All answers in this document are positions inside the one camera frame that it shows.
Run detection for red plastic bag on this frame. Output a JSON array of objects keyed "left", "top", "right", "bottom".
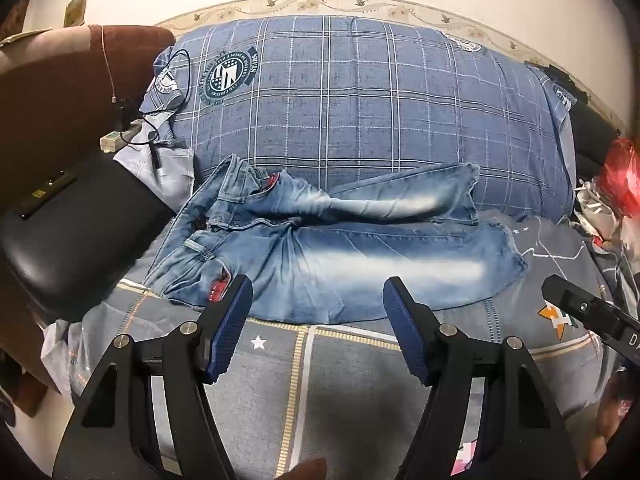
[{"left": 598, "top": 137, "right": 640, "bottom": 206}]

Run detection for light blue denim pants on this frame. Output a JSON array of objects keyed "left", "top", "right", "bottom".
[{"left": 144, "top": 153, "right": 529, "bottom": 325}]

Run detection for person's right forearm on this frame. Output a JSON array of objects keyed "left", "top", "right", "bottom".
[{"left": 592, "top": 392, "right": 632, "bottom": 463}]

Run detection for black cable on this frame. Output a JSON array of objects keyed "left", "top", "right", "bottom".
[{"left": 116, "top": 49, "right": 194, "bottom": 171}]

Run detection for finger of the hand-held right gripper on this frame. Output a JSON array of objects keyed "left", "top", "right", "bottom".
[{"left": 542, "top": 274, "right": 626, "bottom": 332}]

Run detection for grey star-printed bedsheet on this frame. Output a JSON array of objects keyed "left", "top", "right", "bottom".
[{"left": 42, "top": 209, "right": 632, "bottom": 480}]

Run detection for blue plaid quilt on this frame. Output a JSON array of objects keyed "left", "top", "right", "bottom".
[{"left": 137, "top": 15, "right": 577, "bottom": 222}]

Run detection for brown upholstered armchair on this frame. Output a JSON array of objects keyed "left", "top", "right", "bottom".
[{"left": 0, "top": 25, "right": 177, "bottom": 403}]

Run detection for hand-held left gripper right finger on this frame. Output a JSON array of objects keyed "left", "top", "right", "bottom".
[{"left": 382, "top": 275, "right": 581, "bottom": 480}]

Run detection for white crumpled plastic bag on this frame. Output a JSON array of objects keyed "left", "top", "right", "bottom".
[{"left": 572, "top": 176, "right": 632, "bottom": 241}]

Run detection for black bag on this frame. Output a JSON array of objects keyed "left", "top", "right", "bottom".
[{"left": 525, "top": 62, "right": 622, "bottom": 162}]

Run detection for white power strip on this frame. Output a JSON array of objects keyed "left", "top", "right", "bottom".
[{"left": 99, "top": 119, "right": 146, "bottom": 152}]

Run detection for black padded chair seat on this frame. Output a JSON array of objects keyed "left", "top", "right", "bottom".
[{"left": 0, "top": 152, "right": 174, "bottom": 324}]

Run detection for thin pink cord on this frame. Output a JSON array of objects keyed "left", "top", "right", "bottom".
[{"left": 99, "top": 25, "right": 119, "bottom": 102}]

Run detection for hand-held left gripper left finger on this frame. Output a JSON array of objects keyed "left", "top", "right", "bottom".
[{"left": 52, "top": 274, "right": 254, "bottom": 480}]

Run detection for yellowish picture frame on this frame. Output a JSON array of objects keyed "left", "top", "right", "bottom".
[{"left": 64, "top": 0, "right": 92, "bottom": 27}]

